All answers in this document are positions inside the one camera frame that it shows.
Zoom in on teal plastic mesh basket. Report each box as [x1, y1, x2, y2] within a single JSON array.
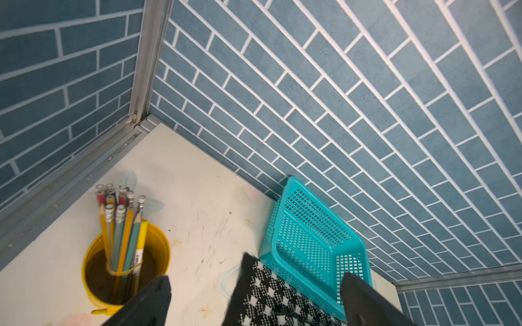
[[259, 177, 372, 320]]

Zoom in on black white smiley scarf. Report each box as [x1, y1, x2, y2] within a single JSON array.
[[222, 253, 346, 326]]

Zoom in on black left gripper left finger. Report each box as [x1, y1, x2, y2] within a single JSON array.
[[103, 276, 172, 326]]

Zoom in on floral table mat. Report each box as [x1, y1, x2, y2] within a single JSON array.
[[1, 125, 274, 325]]

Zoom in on yellow pencil cup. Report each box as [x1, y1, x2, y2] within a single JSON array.
[[82, 221, 171, 316]]

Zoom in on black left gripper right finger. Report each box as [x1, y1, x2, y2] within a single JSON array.
[[340, 272, 415, 326]]

